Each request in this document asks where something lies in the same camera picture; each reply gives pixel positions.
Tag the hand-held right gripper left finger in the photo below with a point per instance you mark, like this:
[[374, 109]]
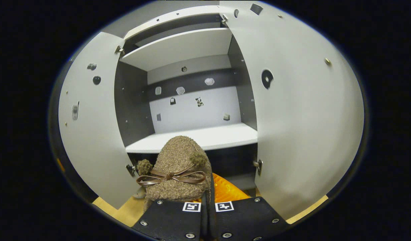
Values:
[[172, 221]]

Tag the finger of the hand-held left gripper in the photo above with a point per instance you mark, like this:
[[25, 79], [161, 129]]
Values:
[[60, 164]]

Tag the black backdrop cloth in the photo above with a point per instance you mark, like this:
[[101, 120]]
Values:
[[75, 182]]

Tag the white shoe cabinet door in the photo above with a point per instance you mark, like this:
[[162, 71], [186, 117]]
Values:
[[309, 134], [91, 140]]

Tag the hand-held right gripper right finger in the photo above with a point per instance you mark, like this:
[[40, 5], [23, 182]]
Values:
[[245, 217]]

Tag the brown fuzzy shoe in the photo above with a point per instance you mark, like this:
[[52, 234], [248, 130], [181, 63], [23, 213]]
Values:
[[178, 157]]

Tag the white cabinet drawer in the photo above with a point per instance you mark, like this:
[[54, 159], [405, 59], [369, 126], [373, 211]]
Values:
[[192, 15]]

